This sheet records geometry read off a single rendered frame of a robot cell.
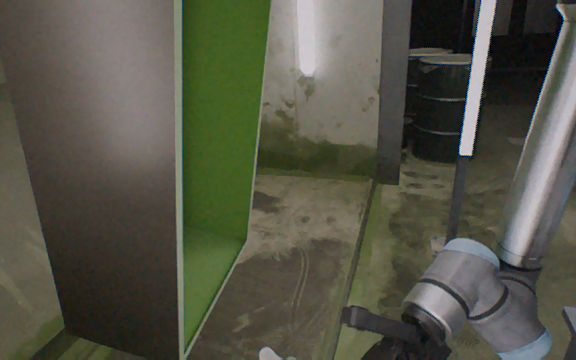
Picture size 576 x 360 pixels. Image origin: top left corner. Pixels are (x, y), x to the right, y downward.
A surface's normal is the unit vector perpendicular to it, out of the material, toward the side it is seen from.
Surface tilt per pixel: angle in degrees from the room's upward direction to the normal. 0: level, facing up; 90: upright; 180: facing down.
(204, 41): 91
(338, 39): 90
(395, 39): 90
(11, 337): 57
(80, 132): 91
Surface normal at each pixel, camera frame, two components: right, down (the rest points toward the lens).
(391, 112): -0.31, 0.42
